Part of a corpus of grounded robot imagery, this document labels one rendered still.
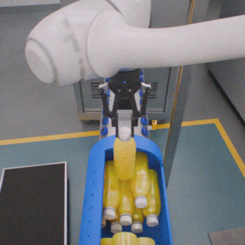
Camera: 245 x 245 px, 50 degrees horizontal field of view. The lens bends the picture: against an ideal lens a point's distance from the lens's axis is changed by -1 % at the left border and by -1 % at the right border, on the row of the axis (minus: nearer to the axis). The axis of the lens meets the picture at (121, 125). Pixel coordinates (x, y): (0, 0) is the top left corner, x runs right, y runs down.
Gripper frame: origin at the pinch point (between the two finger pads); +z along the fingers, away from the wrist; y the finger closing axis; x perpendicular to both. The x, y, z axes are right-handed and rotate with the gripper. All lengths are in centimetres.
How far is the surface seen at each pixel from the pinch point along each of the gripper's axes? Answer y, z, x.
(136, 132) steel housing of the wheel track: -6, 45, -41
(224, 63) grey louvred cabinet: -110, 101, -200
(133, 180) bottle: -2.9, 24.5, 1.8
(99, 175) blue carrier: 8.0, 17.5, 4.7
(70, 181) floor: 46, 137, -73
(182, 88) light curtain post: -32, 35, -65
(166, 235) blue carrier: -13.3, 31.7, 18.1
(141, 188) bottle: -5.5, 24.1, 5.5
